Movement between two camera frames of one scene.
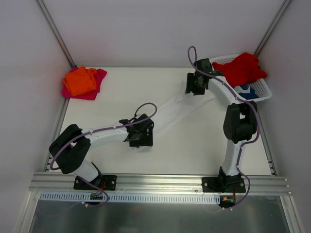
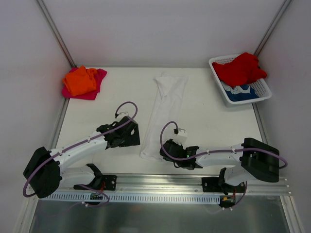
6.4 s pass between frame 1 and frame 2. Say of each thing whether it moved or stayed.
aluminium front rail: stayed
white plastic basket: stayed
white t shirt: moved
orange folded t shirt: stayed
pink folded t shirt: stayed
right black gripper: moved
